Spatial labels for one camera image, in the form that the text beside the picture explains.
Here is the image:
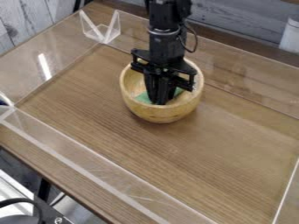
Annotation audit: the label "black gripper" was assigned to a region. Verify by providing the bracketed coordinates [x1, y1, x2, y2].
[131, 27, 198, 104]

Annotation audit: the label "green rectangular block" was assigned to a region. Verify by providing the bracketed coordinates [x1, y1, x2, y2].
[135, 87, 185, 104]

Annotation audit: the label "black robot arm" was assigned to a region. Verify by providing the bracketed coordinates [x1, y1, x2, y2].
[131, 0, 198, 105]

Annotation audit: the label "brown wooden bowl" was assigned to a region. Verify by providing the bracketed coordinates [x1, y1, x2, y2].
[119, 59, 205, 123]

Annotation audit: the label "black metal table leg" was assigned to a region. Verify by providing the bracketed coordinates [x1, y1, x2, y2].
[38, 178, 53, 201]

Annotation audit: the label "clear acrylic corner bracket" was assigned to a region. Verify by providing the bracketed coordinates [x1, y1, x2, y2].
[79, 10, 122, 45]

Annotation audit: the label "clear acrylic tray wall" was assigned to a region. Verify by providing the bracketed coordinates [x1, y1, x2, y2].
[0, 95, 218, 224]

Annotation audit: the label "black cable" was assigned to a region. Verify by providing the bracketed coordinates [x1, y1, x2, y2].
[0, 198, 45, 224]

